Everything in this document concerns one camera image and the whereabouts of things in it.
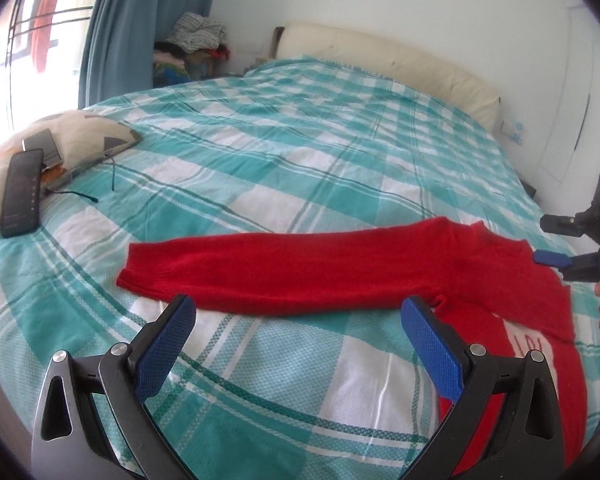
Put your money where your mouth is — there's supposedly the pile of clothes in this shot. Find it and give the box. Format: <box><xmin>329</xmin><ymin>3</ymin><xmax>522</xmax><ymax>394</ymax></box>
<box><xmin>152</xmin><ymin>12</ymin><xmax>231</xmax><ymax>86</ymax></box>

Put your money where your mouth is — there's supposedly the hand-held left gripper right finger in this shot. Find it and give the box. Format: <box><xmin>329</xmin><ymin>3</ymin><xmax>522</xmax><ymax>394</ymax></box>
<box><xmin>397</xmin><ymin>295</ymin><xmax>566</xmax><ymax>480</ymax></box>

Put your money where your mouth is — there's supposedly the black remote control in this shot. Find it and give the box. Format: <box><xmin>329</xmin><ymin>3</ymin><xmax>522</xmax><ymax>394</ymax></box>
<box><xmin>0</xmin><ymin>148</ymin><xmax>46</xmax><ymax>239</ymax></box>

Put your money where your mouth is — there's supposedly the cream headboard pillow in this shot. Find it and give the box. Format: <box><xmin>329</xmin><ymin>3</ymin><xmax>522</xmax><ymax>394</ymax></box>
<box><xmin>271</xmin><ymin>22</ymin><xmax>502</xmax><ymax>133</ymax></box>

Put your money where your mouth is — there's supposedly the red hanging garment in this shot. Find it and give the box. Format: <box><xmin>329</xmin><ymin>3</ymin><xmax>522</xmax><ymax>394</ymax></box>
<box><xmin>31</xmin><ymin>0</ymin><xmax>60</xmax><ymax>72</ymax></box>

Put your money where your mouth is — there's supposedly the bed with teal checked cover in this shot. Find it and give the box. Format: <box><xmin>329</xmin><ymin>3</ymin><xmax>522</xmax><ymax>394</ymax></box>
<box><xmin>0</xmin><ymin>55</ymin><xmax>600</xmax><ymax>480</ymax></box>

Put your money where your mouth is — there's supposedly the beige patterned pillow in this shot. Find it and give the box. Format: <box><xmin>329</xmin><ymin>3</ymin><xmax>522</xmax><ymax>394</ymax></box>
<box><xmin>0</xmin><ymin>109</ymin><xmax>142</xmax><ymax>228</ymax></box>

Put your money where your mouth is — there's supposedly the blue curtain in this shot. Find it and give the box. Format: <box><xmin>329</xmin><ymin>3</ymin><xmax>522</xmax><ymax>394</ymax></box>
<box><xmin>77</xmin><ymin>0</ymin><xmax>226</xmax><ymax>110</ymax></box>

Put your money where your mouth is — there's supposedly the silver phone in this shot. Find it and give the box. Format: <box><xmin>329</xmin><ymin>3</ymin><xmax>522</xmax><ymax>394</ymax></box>
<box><xmin>22</xmin><ymin>128</ymin><xmax>64</xmax><ymax>167</ymax></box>

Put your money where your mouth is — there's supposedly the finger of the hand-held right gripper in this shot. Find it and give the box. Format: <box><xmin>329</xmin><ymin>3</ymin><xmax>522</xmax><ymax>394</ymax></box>
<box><xmin>540</xmin><ymin>213</ymin><xmax>588</xmax><ymax>237</ymax></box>
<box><xmin>532</xmin><ymin>249</ymin><xmax>600</xmax><ymax>282</ymax></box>

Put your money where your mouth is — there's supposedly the red sweater with white figure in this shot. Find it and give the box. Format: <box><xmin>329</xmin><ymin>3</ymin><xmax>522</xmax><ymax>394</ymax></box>
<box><xmin>116</xmin><ymin>216</ymin><xmax>588</xmax><ymax>480</ymax></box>

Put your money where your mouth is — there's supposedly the white wall socket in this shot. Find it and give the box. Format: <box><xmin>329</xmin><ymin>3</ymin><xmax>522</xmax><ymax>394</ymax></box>
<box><xmin>500</xmin><ymin>119</ymin><xmax>527</xmax><ymax>144</ymax></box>

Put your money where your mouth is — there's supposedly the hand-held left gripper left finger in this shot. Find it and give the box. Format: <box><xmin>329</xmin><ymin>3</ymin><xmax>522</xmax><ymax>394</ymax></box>
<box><xmin>30</xmin><ymin>293</ymin><xmax>201</xmax><ymax>480</ymax></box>

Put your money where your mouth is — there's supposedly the white wardrobe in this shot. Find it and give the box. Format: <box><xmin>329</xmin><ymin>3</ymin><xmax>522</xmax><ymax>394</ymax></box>
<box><xmin>535</xmin><ymin>0</ymin><xmax>600</xmax><ymax>186</ymax></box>

